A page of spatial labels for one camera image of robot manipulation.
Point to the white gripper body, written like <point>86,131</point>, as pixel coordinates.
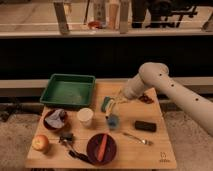
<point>120,98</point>

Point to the yellow banana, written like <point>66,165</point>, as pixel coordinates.
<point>110,108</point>

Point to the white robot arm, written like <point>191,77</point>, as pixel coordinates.
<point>156,75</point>

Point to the blue plastic cup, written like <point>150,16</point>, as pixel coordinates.
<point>113,122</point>

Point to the white paper cup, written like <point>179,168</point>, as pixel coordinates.
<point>85,116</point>

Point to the green sponge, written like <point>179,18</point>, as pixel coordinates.
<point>105,103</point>

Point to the brown dried fruit cluster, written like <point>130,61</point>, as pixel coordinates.
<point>146,99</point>

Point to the black rectangular block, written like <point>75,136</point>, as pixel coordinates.
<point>145,126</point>

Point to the orange carrot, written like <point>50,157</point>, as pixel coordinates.
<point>102,147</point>

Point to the dark red plate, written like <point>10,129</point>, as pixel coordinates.
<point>93,147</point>

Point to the green plastic tray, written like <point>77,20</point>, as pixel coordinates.
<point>68,91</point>

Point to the crumpled gray cloth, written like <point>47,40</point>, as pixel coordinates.
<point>56,118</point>

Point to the dark bowl with cloth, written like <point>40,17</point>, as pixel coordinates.
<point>65,119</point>

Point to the red apple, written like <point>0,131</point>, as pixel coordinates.
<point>40,143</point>

